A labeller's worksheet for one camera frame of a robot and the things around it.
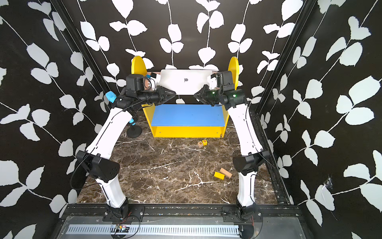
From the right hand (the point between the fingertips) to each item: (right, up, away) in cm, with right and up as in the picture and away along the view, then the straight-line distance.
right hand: (193, 91), depth 72 cm
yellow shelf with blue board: (-4, -14, +24) cm, 28 cm away
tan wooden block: (+20, -45, +16) cm, 52 cm away
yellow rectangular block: (+15, -46, +15) cm, 51 cm away
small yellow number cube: (+7, -29, +28) cm, 41 cm away
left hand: (-9, 0, -2) cm, 9 cm away
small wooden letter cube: (+4, -29, +27) cm, 40 cm away
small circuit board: (-35, -67, -1) cm, 75 cm away
